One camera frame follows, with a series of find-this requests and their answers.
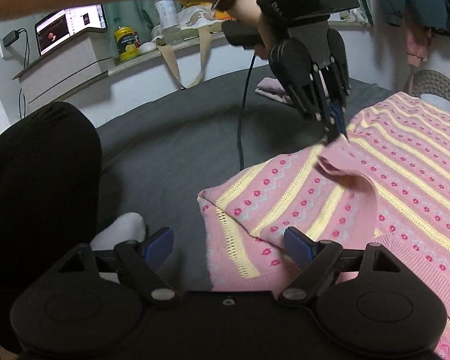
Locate pink yellow striped knit sweater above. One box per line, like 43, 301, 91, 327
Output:
197, 92, 450, 359

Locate person left hand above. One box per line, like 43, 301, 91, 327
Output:
228, 0, 276, 60

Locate white sock foot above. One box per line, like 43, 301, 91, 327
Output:
90, 212, 146, 251

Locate folded pink garment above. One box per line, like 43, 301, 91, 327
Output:
255, 77, 293, 106

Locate woven grey basket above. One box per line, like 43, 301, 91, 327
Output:
412, 70, 450, 114

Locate beige tote bag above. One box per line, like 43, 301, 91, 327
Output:
152, 4, 223, 89

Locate person leg black trousers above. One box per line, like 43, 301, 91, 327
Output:
0, 102, 102, 353

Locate clear plastic bottle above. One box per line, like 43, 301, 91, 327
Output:
155, 0, 182, 45

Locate yellow can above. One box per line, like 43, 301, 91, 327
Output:
113, 26, 140, 62

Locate open laptop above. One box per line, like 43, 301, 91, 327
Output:
34, 4, 108, 56

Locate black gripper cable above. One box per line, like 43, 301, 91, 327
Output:
236, 50, 258, 172

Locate wall charger plug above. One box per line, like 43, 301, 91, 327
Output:
2, 28, 30, 48

